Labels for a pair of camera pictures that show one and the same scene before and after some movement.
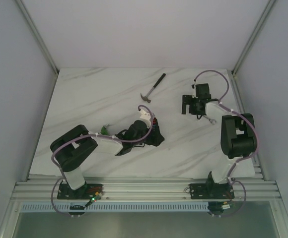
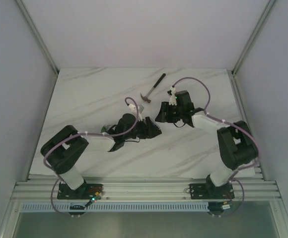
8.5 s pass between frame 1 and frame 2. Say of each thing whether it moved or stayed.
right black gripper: moved
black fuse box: stayed
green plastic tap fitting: stayed
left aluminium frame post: stayed
